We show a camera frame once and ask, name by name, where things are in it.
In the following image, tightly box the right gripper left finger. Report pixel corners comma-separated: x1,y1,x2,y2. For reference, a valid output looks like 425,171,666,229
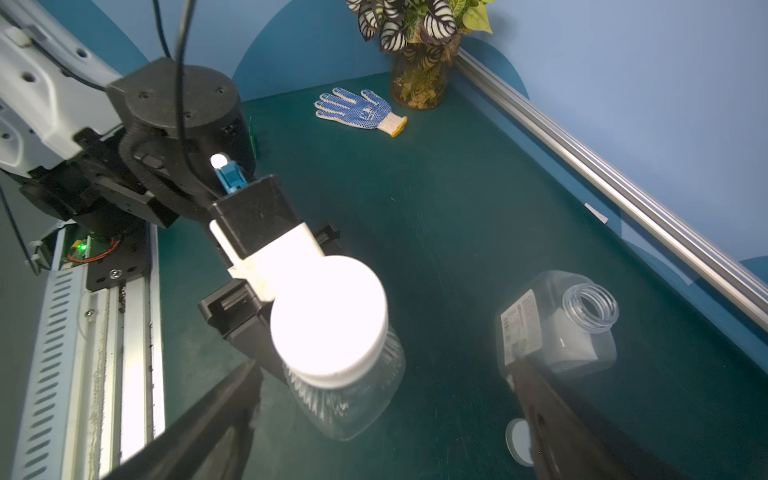
107,360,263,479

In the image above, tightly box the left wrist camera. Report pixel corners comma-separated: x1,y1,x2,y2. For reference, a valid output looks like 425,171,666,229
207,152,326,301

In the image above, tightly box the aluminium back rail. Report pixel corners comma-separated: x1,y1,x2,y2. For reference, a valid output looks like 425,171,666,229
457,48,767,330

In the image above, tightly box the artificial potted plant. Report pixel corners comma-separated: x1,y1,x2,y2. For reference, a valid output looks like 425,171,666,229
346,0,492,110

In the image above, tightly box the blue dotted work glove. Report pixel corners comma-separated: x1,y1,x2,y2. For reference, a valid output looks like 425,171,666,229
314,87,408,137

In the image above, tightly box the aluminium front rail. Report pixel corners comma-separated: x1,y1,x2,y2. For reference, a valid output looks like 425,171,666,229
11,223,165,479

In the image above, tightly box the aluminium rail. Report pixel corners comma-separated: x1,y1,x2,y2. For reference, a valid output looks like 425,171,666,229
457,48,767,330
11,223,165,479

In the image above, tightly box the round clear bottle green label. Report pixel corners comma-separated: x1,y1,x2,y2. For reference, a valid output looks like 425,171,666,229
283,327,406,441

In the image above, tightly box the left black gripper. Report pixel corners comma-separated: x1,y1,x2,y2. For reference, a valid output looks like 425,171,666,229
197,221,343,382

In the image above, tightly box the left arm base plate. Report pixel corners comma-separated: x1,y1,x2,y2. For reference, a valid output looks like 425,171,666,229
64,222,151,292

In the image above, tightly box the square clear bottle white label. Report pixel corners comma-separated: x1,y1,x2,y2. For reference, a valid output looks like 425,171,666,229
495,270,619,382

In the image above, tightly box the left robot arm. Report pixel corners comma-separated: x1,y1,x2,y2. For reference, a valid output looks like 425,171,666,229
1,1,322,376

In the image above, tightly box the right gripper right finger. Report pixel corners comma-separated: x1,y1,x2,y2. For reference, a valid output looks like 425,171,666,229
511,359,684,479

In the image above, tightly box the white cap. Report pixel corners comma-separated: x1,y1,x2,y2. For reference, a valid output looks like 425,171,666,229
505,418,534,468
271,255,389,389

